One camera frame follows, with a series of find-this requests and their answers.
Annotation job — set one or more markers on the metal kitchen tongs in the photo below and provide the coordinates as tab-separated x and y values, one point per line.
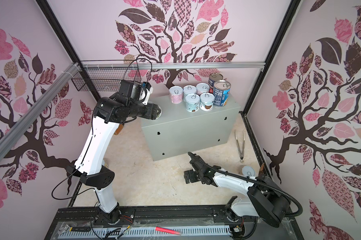
240	147

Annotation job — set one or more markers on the pink can white lid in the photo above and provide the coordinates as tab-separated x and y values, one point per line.
202	88

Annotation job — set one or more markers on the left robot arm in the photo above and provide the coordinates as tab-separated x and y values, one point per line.
90	167

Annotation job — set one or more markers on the orange label can right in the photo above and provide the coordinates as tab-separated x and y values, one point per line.
248	171

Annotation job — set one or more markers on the green label can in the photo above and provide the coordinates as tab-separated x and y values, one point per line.
159	112

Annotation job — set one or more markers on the white slotted cable duct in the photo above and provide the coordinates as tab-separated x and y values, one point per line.
148	233

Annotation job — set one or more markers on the aluminium rail left wall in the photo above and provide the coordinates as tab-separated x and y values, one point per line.
21	126

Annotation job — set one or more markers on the black mounting rail base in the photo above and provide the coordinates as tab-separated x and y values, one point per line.
83	219

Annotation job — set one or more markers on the orange spice jar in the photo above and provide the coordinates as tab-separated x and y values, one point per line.
119	129

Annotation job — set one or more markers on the wooden handled knife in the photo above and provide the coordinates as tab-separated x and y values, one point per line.
261	169

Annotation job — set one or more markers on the aluminium rail wall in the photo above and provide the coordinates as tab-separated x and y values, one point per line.
162	66
21	126

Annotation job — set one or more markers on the pink marker pen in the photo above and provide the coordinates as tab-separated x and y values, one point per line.
168	231

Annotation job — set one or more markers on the black wire basket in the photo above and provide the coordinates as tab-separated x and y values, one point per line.
105	78

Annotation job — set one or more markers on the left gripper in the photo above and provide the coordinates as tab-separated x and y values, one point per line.
149	113

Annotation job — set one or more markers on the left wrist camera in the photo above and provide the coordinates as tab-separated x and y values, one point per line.
146	91

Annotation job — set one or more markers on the la sicilia tomato can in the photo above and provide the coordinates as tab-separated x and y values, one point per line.
212	79

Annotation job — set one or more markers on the grey metal cabinet box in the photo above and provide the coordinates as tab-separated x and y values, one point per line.
178	131

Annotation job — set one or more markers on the teal can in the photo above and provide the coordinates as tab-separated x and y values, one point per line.
206	102
192	102
187	90

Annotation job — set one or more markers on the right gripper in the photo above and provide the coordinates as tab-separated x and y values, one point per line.
190	172

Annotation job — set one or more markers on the aluminium rail back wall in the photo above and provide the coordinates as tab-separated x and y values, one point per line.
162	66

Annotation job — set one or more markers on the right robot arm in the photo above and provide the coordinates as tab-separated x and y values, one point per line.
263	198

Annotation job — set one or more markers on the blue label tall can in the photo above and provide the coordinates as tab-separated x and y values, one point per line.
221	91

